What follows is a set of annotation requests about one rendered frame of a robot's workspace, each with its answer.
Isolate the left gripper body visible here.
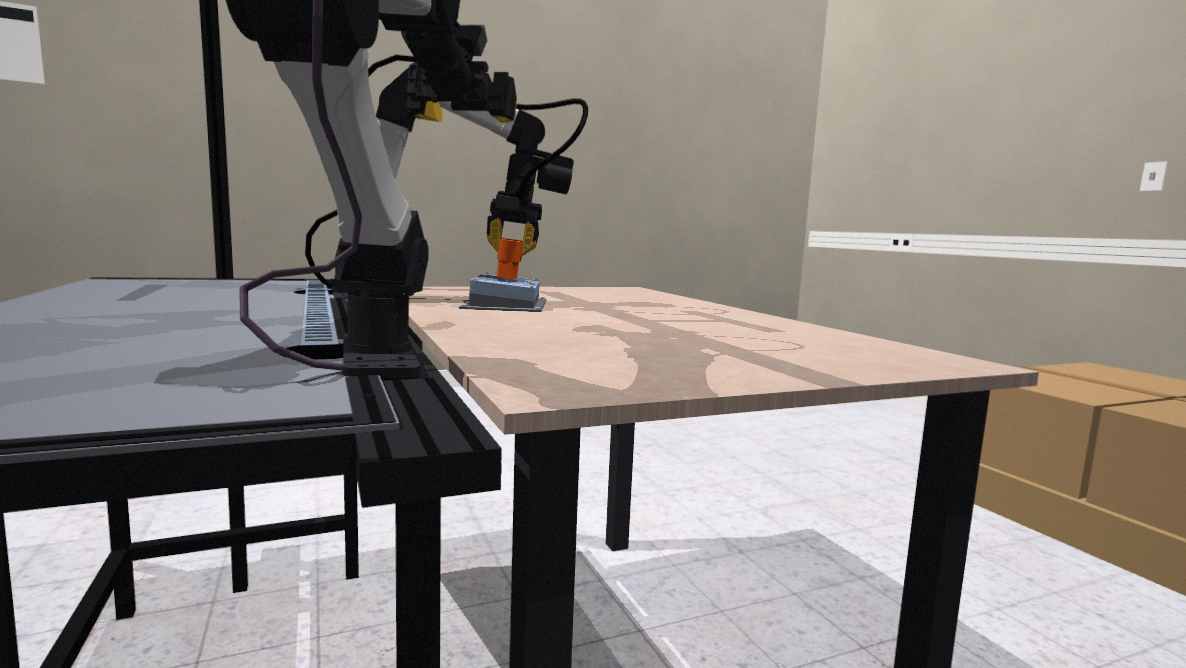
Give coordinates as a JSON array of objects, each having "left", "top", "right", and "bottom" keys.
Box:
[{"left": 487, "top": 180, "right": 542, "bottom": 244}]

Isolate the light blue flat plate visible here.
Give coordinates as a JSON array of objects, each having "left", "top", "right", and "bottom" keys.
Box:
[{"left": 468, "top": 273, "right": 540, "bottom": 301}]

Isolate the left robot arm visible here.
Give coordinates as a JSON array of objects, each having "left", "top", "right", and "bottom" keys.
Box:
[{"left": 331, "top": 66, "right": 574, "bottom": 299}]

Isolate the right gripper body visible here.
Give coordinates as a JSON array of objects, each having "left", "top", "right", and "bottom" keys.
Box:
[{"left": 406, "top": 47, "right": 517, "bottom": 120}]

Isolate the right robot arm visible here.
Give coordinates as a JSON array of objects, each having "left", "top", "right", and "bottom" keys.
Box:
[{"left": 227, "top": 0, "right": 487, "bottom": 378}]

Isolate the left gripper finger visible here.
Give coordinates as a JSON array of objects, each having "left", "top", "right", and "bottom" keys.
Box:
[
  {"left": 487, "top": 218, "right": 503, "bottom": 252},
  {"left": 521, "top": 222, "right": 536, "bottom": 256}
]

